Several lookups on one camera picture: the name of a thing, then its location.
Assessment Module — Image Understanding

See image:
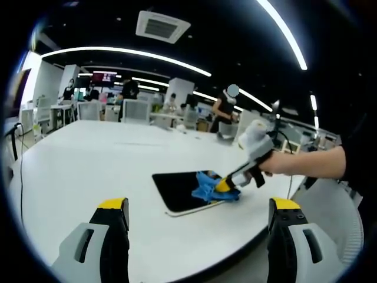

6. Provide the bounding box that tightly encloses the curved ceiling light strip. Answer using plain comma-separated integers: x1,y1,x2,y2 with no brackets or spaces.
255,0,309,71
39,46,213,78

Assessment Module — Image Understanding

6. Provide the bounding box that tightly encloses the straight ceiling light strip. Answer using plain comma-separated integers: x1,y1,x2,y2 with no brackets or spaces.
239,88,274,113

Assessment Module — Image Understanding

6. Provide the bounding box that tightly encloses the black cable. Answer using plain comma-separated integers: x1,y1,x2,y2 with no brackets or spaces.
266,129,297,156
16,123,27,225

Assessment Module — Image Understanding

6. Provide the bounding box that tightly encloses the ceiling air conditioner vent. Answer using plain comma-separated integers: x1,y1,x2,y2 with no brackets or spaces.
135,11,191,45

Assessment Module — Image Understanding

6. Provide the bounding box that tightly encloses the black tablet with white frame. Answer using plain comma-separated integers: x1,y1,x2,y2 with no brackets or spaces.
151,169,236,219

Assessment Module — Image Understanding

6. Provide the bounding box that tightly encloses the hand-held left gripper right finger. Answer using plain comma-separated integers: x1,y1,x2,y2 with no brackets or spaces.
266,197,348,283

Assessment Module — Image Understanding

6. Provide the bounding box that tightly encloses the red display screen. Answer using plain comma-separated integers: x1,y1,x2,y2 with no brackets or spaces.
91,70,118,83

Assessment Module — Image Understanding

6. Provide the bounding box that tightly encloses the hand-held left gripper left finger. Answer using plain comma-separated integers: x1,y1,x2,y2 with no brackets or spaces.
51,197,130,283

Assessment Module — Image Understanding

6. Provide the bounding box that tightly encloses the blue cleaning cloth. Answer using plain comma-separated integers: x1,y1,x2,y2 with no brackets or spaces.
191,170,241,204

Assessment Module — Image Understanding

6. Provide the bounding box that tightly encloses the grey curved object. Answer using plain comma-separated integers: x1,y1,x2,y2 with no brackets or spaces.
216,129,238,145

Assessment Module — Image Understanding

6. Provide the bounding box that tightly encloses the person's black shirt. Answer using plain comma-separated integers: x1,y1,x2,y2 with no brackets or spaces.
338,111,377,189

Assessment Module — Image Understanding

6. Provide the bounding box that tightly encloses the person's right hand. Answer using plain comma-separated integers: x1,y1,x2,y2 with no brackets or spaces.
256,150,291,177

